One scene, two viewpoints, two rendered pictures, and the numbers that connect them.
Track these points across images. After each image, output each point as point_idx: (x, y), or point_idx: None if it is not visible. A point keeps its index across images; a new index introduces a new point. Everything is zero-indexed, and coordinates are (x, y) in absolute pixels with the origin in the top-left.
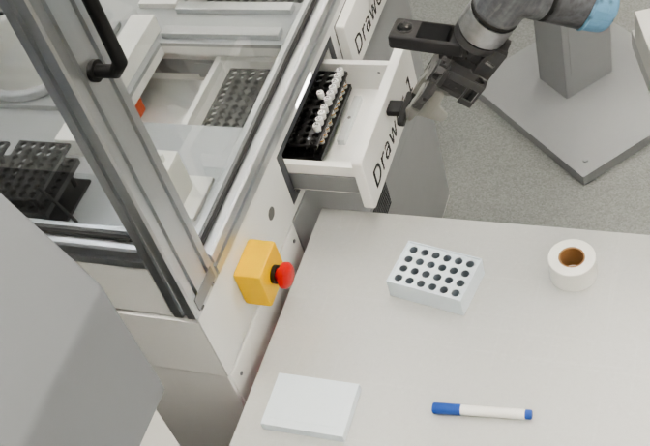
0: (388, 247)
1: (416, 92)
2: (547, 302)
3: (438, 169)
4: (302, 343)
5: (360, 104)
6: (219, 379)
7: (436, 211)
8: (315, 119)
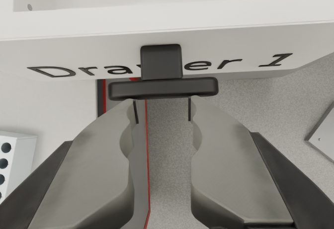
0: (45, 104)
1: (192, 110)
2: None
3: (288, 70)
4: None
5: None
6: None
7: (263, 75)
8: None
